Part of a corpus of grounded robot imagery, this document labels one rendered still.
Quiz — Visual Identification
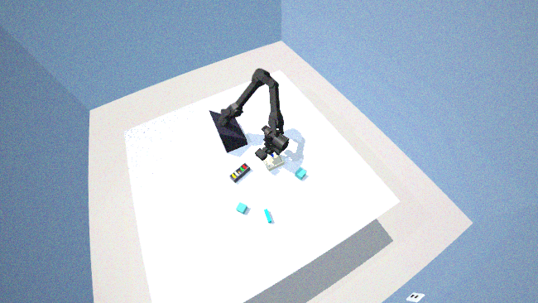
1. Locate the small cyan block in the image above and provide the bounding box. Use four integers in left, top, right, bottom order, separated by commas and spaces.
236, 201, 247, 214

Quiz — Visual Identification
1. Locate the small cyan cube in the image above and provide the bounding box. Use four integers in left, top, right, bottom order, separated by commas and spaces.
295, 167, 306, 180

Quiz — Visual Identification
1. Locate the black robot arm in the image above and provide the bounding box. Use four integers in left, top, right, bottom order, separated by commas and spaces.
216, 69, 290, 155

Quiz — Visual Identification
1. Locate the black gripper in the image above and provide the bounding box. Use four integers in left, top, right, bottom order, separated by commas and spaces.
255, 138, 274, 161

